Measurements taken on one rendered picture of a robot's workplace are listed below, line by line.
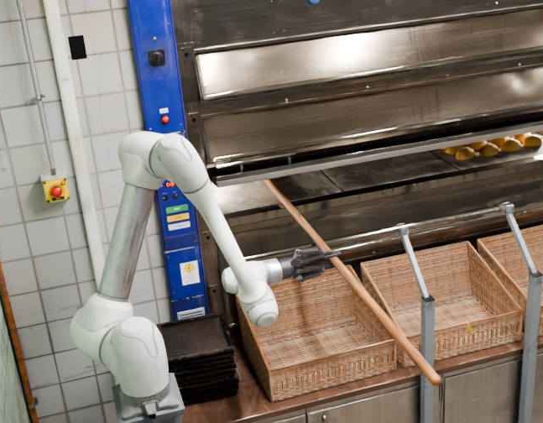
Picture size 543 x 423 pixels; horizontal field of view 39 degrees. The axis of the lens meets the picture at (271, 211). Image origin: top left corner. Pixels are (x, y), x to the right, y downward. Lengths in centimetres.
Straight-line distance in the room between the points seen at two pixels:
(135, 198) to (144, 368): 53
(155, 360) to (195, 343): 74
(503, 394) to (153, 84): 199
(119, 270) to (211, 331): 79
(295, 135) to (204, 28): 58
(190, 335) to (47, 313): 60
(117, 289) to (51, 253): 74
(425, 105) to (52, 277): 174
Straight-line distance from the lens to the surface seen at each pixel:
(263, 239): 331
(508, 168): 370
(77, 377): 346
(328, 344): 340
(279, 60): 309
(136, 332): 233
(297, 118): 317
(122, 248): 246
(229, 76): 303
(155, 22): 291
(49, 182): 298
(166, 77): 295
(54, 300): 326
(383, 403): 325
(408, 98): 335
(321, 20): 313
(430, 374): 218
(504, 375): 348
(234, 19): 302
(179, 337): 315
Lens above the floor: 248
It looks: 24 degrees down
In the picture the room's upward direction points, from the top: 5 degrees counter-clockwise
